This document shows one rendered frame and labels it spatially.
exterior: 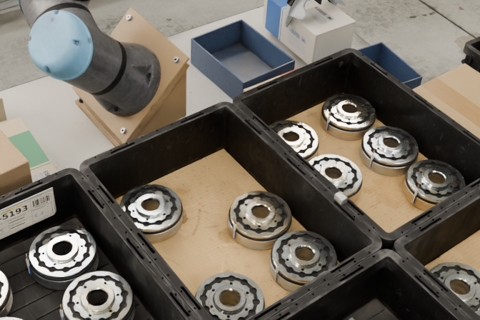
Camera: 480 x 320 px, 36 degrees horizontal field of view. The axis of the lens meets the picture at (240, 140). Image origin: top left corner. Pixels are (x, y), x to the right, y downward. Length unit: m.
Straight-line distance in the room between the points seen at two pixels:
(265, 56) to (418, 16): 1.70
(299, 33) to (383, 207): 0.60
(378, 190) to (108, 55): 0.55
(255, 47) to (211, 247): 0.72
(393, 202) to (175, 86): 0.49
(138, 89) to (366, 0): 2.11
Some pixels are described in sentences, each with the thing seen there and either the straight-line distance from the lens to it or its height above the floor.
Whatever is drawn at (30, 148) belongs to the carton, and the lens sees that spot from 1.50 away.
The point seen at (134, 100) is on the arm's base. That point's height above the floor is 0.83.
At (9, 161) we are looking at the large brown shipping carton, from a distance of 1.28.
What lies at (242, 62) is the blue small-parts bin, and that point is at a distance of 1.79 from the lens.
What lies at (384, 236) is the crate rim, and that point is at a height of 0.93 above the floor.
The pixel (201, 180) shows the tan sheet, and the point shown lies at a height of 0.83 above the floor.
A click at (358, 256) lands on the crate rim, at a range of 1.10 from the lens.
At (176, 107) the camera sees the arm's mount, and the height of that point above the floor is 0.78.
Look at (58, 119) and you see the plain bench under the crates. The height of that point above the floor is 0.70.
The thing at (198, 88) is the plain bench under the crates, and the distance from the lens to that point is 1.71.
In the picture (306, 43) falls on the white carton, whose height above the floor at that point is 0.77.
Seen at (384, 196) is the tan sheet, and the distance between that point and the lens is 1.34.
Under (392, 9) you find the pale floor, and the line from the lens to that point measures 3.42.
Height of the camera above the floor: 1.77
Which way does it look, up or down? 42 degrees down
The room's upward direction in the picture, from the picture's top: 4 degrees clockwise
